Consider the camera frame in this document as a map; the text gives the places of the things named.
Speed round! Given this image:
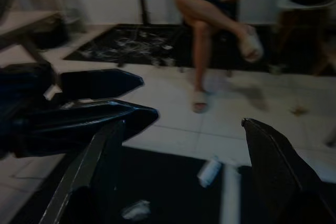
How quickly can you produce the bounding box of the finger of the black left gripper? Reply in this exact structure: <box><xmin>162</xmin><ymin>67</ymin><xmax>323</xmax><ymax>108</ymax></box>
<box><xmin>59</xmin><ymin>68</ymin><xmax>144</xmax><ymax>101</ymax></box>
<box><xmin>13</xmin><ymin>100</ymin><xmax>160</xmax><ymax>156</ymax></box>

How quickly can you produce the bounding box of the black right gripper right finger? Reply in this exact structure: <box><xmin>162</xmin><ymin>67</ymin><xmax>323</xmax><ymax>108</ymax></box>
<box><xmin>241</xmin><ymin>118</ymin><xmax>336</xmax><ymax>224</ymax></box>

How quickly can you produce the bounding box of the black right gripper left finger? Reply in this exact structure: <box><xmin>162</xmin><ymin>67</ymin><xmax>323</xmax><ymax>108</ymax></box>
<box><xmin>39</xmin><ymin>119</ymin><xmax>125</xmax><ymax>224</ymax></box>

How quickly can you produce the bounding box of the thick white pipe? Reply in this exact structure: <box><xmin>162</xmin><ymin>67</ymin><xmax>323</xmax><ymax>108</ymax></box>
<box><xmin>219</xmin><ymin>165</ymin><xmax>241</xmax><ymax>224</ymax></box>

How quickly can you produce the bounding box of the crumpled white paper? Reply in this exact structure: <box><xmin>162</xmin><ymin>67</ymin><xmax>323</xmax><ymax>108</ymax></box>
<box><xmin>121</xmin><ymin>199</ymin><xmax>152</xmax><ymax>221</ymax></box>

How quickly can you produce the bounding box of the black bag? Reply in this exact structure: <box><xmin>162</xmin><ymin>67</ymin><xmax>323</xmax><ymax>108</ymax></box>
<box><xmin>33</xmin><ymin>14</ymin><xmax>71</xmax><ymax>50</ymax></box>

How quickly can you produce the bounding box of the wooden table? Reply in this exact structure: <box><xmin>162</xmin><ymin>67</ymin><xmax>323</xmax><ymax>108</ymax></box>
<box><xmin>0</xmin><ymin>10</ymin><xmax>64</xmax><ymax>86</ymax></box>

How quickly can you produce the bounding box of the white plastic bottle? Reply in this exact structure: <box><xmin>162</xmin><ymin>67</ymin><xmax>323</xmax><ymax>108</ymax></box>
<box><xmin>196</xmin><ymin>155</ymin><xmax>224</xmax><ymax>188</ymax></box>

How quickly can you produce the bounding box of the large black floor mat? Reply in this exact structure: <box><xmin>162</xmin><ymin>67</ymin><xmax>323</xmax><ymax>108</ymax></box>
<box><xmin>15</xmin><ymin>145</ymin><xmax>336</xmax><ymax>224</ymax></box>

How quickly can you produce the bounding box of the beige slipper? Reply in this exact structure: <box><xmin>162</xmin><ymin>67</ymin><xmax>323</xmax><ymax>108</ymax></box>
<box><xmin>191</xmin><ymin>90</ymin><xmax>215</xmax><ymax>114</ymax></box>
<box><xmin>237</xmin><ymin>24</ymin><xmax>264</xmax><ymax>63</ymax></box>

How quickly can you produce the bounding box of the seated person dark dress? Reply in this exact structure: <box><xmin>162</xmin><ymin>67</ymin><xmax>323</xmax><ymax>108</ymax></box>
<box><xmin>174</xmin><ymin>0</ymin><xmax>265</xmax><ymax>114</ymax></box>

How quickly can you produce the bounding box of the white shell chair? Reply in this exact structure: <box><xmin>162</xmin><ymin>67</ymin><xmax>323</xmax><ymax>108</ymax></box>
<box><xmin>276</xmin><ymin>0</ymin><xmax>336</xmax><ymax>76</ymax></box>

